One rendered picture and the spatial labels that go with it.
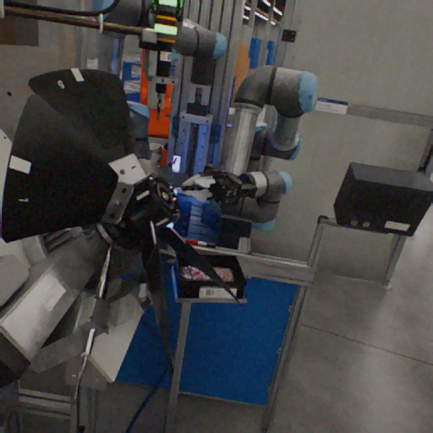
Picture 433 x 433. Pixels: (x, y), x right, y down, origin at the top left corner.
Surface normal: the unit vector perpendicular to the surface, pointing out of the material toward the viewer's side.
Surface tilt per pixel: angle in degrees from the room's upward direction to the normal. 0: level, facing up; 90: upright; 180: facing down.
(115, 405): 0
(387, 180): 15
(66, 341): 102
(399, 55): 90
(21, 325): 50
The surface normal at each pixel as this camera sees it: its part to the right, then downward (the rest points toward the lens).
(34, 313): 0.85, -0.46
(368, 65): -0.07, 0.37
